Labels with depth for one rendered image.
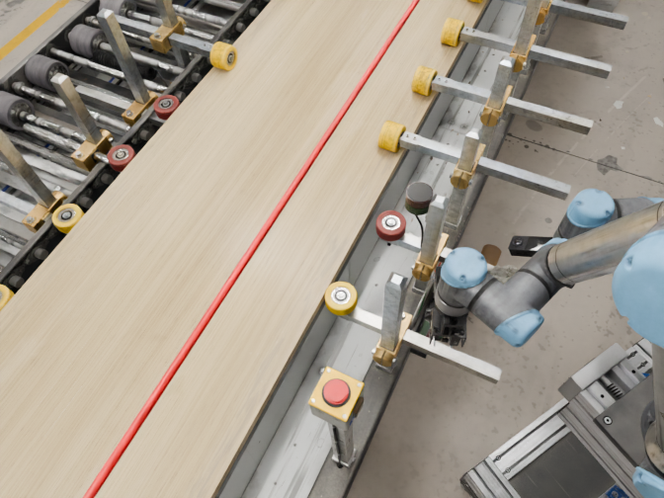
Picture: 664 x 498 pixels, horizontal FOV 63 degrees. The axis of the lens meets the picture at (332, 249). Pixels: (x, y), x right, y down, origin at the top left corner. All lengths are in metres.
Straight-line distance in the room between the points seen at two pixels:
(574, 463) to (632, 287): 1.42
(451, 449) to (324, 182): 1.13
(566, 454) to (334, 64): 1.48
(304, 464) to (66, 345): 0.66
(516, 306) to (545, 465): 1.10
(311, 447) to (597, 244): 0.92
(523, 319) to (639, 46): 2.88
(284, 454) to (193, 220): 0.66
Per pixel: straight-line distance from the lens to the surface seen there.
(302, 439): 1.52
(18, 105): 2.18
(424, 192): 1.23
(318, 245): 1.42
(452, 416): 2.20
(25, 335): 1.53
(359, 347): 1.59
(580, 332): 2.45
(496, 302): 0.97
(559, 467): 2.02
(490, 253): 2.42
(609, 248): 0.89
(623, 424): 1.20
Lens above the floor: 2.10
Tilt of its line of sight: 58 degrees down
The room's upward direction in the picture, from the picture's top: 5 degrees counter-clockwise
